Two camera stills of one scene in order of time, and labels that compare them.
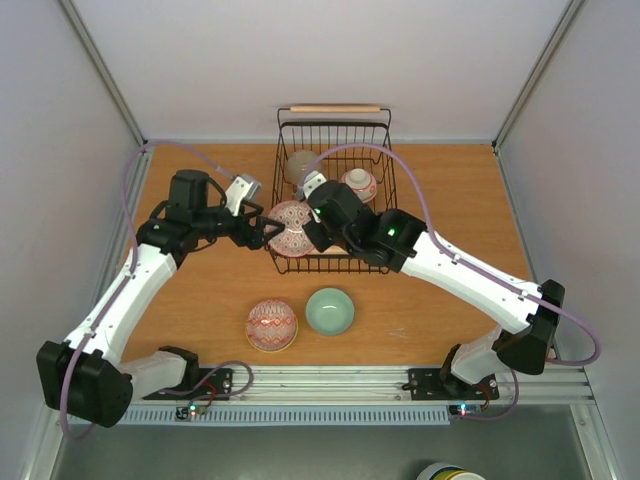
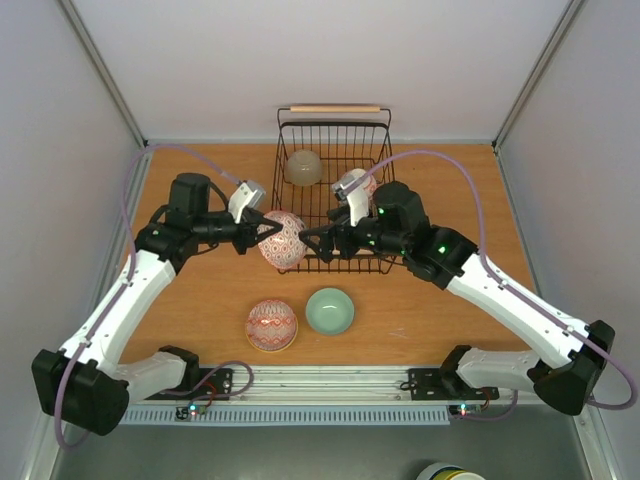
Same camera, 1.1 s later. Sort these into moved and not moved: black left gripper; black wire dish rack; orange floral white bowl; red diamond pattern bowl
Moved: red diamond pattern bowl
Not moved: black wire dish rack; black left gripper; orange floral white bowl
